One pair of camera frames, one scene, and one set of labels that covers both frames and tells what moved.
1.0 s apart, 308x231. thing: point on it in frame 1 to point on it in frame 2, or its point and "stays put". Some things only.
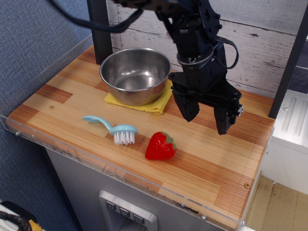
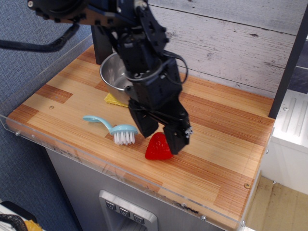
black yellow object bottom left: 27,221 stays put
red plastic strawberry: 160,146 stays put
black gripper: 208,84 to 158,98
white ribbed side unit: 286,162 stays put
